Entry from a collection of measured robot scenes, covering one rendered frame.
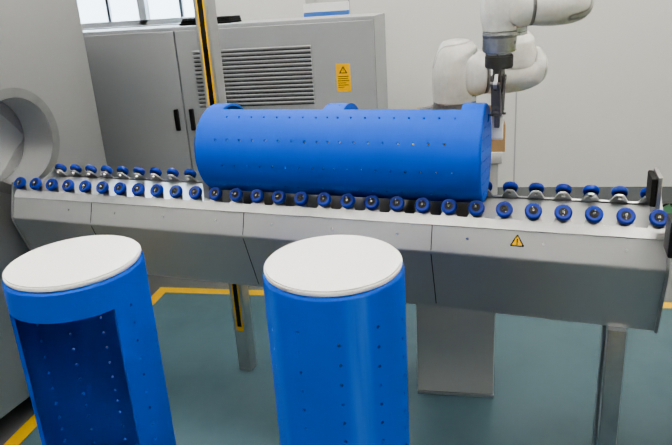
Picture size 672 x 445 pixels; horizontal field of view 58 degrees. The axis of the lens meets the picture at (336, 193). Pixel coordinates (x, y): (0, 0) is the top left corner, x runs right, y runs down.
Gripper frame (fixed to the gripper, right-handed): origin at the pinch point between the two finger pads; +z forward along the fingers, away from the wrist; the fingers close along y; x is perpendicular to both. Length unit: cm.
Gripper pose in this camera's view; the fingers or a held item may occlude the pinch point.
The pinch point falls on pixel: (497, 127)
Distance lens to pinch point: 177.6
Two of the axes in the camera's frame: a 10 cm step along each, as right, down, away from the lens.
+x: -9.2, -0.7, 3.9
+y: 4.0, -3.0, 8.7
